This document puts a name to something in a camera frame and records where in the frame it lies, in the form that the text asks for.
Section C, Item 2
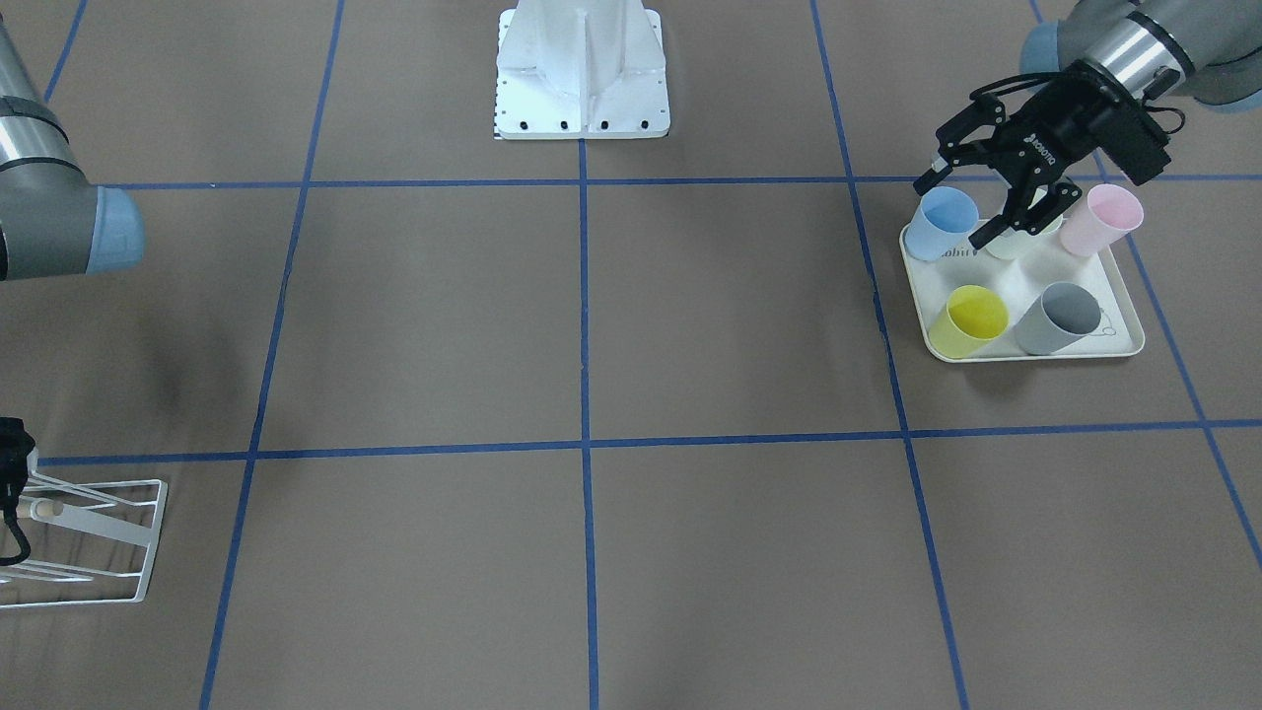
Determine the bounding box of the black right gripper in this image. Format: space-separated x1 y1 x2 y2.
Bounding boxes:
1 417 37 515

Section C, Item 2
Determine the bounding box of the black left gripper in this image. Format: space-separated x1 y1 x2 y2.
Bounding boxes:
912 61 1171 248

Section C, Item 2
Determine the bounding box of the grey plastic cup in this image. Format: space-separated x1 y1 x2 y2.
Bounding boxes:
1013 282 1100 356

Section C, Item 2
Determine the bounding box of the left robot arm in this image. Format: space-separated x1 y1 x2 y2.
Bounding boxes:
914 1 1261 248

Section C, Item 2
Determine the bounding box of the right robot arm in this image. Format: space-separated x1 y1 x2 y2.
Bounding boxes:
1 28 146 286

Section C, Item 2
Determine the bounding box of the pale green plastic cup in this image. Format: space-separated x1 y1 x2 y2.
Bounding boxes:
982 214 1065 261

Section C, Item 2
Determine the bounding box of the light blue cup back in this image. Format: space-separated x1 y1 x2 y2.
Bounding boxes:
904 185 979 261

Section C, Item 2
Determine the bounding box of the pink plastic cup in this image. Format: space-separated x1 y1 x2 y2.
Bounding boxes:
1058 183 1146 257

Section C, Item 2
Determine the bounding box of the yellow plastic cup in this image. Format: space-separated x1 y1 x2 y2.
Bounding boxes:
928 284 1010 359

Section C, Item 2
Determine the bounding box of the cream serving tray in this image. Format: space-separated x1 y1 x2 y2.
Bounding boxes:
900 240 1148 364

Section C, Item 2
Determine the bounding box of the black braided cable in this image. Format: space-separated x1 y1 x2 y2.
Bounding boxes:
0 493 33 567

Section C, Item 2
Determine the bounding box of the white wire cup rack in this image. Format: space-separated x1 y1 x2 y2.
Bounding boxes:
1 467 170 610

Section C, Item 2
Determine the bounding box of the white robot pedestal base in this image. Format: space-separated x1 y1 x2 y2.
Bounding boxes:
493 1 671 141

